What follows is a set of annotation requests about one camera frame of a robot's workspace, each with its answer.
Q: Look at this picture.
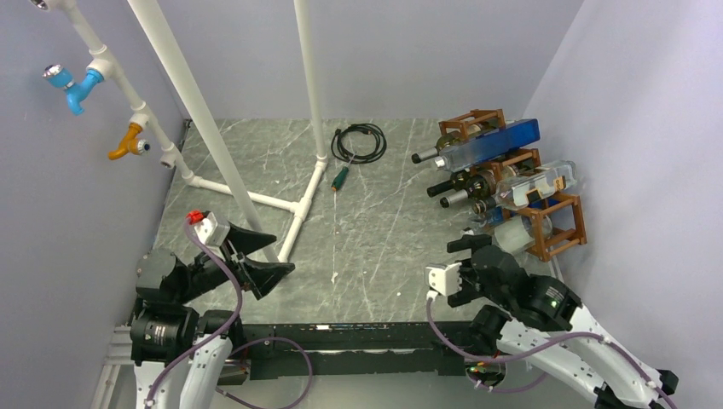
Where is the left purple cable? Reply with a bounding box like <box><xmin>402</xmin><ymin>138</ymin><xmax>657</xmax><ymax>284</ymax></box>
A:
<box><xmin>143</xmin><ymin>216</ymin><xmax>315</xmax><ymax>409</ymax></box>

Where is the clear square liquor bottle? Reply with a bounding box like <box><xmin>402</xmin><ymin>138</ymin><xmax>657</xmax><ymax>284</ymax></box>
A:
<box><xmin>472</xmin><ymin>160</ymin><xmax>578</xmax><ymax>214</ymax></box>

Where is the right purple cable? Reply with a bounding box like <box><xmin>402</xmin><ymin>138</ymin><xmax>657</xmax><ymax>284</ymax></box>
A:
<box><xmin>425</xmin><ymin>291</ymin><xmax>679</xmax><ymax>409</ymax></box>

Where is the tall clear glass bottle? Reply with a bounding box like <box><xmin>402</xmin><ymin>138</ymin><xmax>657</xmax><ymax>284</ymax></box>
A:
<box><xmin>462</xmin><ymin>216</ymin><xmax>535</xmax><ymax>255</ymax></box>

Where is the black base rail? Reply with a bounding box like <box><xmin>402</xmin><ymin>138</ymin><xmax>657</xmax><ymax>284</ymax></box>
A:
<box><xmin>228</xmin><ymin>321</ymin><xmax>466</xmax><ymax>380</ymax></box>

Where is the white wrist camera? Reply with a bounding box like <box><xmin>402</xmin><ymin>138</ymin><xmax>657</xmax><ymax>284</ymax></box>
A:
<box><xmin>187</xmin><ymin>210</ymin><xmax>230</xmax><ymax>249</ymax></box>
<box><xmin>425</xmin><ymin>262</ymin><xmax>462</xmax><ymax>300</ymax></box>

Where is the brown wooden wine rack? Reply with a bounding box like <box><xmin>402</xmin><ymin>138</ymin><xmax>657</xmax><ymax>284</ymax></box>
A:
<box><xmin>436</xmin><ymin>110</ymin><xmax>587</xmax><ymax>262</ymax></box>

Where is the dark green wine bottle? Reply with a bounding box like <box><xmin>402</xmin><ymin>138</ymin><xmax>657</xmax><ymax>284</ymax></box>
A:
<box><xmin>411</xmin><ymin>130</ymin><xmax>465</xmax><ymax>164</ymax></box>

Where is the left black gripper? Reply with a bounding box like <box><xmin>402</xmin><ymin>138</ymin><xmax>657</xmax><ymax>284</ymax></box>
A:
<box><xmin>175</xmin><ymin>221</ymin><xmax>294</xmax><ymax>302</ymax></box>

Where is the blue clear bottle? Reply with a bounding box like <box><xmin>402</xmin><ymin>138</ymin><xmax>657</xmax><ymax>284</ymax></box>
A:
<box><xmin>470</xmin><ymin>191</ymin><xmax>556</xmax><ymax>228</ymax></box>

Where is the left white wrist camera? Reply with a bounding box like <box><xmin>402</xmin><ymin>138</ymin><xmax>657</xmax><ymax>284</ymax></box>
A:
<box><xmin>187</xmin><ymin>210</ymin><xmax>230</xmax><ymax>249</ymax></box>

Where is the orange plastic faucet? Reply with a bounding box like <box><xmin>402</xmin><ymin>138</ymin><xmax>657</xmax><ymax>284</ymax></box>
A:
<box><xmin>107</xmin><ymin>122</ymin><xmax>150</xmax><ymax>160</ymax></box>

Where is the purple cable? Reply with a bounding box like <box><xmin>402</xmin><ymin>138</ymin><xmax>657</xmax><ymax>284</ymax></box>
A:
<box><xmin>425</xmin><ymin>291</ymin><xmax>679</xmax><ymax>409</ymax></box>
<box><xmin>143</xmin><ymin>216</ymin><xmax>315</xmax><ymax>409</ymax></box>

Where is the tall blue liquid bottle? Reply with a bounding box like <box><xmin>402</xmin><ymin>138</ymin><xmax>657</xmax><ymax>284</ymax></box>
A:
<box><xmin>433</xmin><ymin>118</ymin><xmax>541</xmax><ymax>172</ymax></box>

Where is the blue plastic faucet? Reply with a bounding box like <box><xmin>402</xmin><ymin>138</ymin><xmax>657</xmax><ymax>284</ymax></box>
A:
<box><xmin>42</xmin><ymin>64</ymin><xmax>105</xmax><ymax>116</ymax></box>

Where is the dark wine bottle cream label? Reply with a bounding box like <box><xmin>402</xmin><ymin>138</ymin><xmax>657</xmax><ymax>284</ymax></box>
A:
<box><xmin>426</xmin><ymin>170</ymin><xmax>471</xmax><ymax>198</ymax></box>

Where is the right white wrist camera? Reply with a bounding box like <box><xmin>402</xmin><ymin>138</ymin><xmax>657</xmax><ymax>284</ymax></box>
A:
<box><xmin>425</xmin><ymin>262</ymin><xmax>462</xmax><ymax>300</ymax></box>

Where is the green wine bottle silver neck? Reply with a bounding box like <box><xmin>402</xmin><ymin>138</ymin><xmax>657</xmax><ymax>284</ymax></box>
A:
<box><xmin>439</xmin><ymin>170</ymin><xmax>497</xmax><ymax>208</ymax></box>

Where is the green handled screwdriver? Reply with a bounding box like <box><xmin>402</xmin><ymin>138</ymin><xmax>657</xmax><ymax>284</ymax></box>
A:
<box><xmin>331</xmin><ymin>166</ymin><xmax>350</xmax><ymax>193</ymax></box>

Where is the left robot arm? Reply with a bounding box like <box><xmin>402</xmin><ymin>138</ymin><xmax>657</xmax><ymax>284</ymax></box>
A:
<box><xmin>130</xmin><ymin>211</ymin><xmax>295</xmax><ymax>408</ymax></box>

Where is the black coiled cable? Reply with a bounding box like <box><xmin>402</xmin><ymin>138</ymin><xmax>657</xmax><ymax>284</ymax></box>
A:
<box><xmin>330</xmin><ymin>123</ymin><xmax>388</xmax><ymax>165</ymax></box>

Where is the white PVC pipe frame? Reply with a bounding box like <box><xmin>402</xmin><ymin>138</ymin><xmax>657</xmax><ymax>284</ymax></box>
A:
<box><xmin>33</xmin><ymin>1</ymin><xmax>328</xmax><ymax>262</ymax></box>

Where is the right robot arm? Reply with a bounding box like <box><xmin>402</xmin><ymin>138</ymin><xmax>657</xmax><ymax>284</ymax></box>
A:
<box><xmin>426</xmin><ymin>234</ymin><xmax>680</xmax><ymax>408</ymax></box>

